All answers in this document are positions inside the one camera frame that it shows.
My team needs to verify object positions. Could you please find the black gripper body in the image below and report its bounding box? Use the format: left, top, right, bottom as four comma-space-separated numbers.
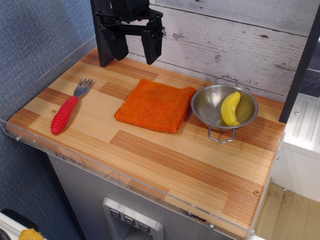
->
95, 0, 164, 38

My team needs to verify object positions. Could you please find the yellow object bottom left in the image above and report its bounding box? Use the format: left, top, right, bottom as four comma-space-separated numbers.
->
18, 228, 45, 240

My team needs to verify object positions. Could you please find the fork with red handle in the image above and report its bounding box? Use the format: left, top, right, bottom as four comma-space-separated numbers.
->
50, 78, 94, 135

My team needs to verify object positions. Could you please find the clear acrylic guard rail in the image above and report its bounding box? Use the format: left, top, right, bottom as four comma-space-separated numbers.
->
0, 36, 289, 240

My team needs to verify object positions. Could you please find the steel bowl with handles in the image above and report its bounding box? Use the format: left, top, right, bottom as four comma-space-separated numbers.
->
190, 75, 259, 144

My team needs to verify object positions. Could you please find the black vertical post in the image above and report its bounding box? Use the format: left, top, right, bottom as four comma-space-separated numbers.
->
278, 6, 320, 124
90, 0, 114, 68

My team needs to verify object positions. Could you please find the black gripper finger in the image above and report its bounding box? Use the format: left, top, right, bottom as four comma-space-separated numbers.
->
141, 28, 166, 65
104, 29, 129, 61

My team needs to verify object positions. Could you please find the orange cloth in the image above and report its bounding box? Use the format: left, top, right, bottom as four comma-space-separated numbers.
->
114, 78, 197, 133

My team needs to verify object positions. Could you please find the grey toy fridge cabinet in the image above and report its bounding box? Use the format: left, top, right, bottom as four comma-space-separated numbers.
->
48, 155, 228, 240

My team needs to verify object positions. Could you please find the yellow toy banana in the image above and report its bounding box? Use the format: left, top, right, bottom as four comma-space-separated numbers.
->
220, 92, 241, 127

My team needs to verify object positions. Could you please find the black vertical post left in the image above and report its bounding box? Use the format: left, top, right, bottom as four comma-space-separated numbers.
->
90, 0, 114, 68

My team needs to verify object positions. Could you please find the white toy sink unit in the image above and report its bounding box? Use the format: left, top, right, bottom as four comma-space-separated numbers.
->
270, 93, 320, 202

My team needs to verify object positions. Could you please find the black vertical post right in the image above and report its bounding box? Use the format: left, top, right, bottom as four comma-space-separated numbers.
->
278, 6, 320, 124

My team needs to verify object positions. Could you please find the silver dispenser panel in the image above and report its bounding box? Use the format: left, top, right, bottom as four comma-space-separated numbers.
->
102, 197, 165, 240

